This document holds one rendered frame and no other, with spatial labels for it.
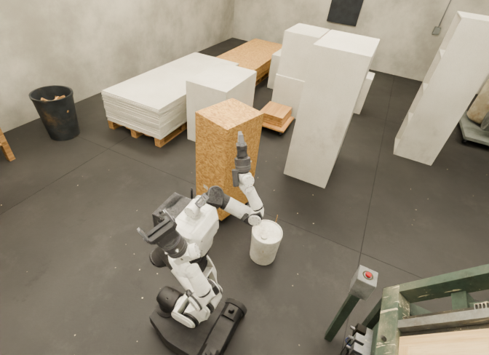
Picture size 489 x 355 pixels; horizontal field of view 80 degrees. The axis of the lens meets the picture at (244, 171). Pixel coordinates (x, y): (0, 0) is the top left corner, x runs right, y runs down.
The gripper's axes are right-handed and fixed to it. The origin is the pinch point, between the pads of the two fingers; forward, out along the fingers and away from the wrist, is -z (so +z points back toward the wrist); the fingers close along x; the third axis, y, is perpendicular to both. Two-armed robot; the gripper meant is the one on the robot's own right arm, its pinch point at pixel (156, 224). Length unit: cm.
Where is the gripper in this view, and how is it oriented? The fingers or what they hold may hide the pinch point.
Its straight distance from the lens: 112.5
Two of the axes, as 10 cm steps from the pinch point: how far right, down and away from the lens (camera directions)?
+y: 5.5, 4.6, -7.0
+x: 7.8, -5.8, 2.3
